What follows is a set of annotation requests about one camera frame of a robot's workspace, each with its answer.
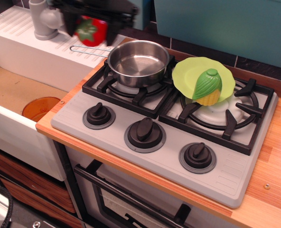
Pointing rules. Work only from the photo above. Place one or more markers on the white toy sink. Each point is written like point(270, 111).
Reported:
point(31, 69)

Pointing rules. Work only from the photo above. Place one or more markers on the toy corncob with green husk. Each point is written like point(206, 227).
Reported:
point(208, 88)

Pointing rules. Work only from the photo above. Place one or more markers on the stainless steel pot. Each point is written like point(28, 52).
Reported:
point(136, 64)

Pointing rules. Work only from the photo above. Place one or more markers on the grey toy stove top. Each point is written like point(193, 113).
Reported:
point(226, 183)

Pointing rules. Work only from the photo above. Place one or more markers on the right black stove knob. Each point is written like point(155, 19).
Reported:
point(197, 158)

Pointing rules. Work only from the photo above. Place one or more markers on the wood grain drawer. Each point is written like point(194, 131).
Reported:
point(36, 189)

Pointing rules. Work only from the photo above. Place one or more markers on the middle black stove knob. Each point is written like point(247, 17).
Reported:
point(145, 136)

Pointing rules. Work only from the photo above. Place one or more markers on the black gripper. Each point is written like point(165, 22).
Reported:
point(117, 13)

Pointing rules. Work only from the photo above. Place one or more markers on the right black burner grate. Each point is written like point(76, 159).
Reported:
point(237, 123)

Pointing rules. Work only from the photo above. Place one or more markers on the black burner grate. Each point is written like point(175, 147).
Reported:
point(237, 123)
point(148, 101)

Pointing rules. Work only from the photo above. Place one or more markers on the grey toy faucet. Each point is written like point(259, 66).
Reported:
point(46, 21)

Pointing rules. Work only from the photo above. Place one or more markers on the red toy strawberry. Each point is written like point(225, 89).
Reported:
point(91, 32)

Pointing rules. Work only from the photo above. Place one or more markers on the black stove knob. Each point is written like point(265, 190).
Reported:
point(99, 117)
point(197, 158)
point(145, 136)

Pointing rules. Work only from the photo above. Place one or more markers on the toy oven door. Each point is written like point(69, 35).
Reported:
point(122, 201)

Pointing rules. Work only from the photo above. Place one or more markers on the light green plastic plate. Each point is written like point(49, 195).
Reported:
point(187, 72)

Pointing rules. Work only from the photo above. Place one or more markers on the left teal cabinet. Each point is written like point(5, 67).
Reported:
point(142, 19)

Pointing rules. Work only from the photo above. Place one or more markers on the left black stove knob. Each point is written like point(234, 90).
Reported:
point(99, 117)

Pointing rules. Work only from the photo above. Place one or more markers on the left black burner grate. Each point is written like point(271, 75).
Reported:
point(148, 101)

